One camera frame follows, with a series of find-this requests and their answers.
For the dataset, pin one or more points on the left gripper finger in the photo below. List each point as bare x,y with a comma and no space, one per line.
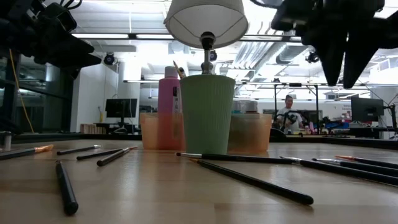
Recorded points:
71,61
65,45

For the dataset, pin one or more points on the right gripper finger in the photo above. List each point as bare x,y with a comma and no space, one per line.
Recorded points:
360,53
329,53

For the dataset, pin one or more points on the brown small paint bottle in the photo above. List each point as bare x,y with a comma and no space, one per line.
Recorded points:
250,107

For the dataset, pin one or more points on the large pink paint bottle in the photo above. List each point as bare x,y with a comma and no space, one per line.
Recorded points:
166,99

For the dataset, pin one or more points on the teal small paint bottle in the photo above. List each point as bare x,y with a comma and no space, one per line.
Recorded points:
237,107

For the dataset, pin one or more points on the orange flat tip paint brush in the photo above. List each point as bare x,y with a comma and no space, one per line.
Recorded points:
43,148

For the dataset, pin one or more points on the black ceiling spotlight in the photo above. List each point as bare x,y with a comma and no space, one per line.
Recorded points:
213,56
109,59

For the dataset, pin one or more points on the black computer monitor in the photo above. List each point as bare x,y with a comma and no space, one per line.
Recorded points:
367,109
121,107

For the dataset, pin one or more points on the stack of wooden blocks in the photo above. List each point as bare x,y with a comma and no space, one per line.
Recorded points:
90,128

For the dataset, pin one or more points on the person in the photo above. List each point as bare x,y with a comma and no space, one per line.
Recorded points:
289,113

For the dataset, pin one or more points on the orange translucent plastic tray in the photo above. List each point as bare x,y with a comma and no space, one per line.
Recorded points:
248,133

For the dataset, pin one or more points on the white shade table lamp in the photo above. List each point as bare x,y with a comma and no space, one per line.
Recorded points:
205,18

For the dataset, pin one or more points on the mint green ribbed cup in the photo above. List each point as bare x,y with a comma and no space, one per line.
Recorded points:
206,118

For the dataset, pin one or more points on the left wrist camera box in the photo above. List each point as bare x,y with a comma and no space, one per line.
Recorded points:
62,17

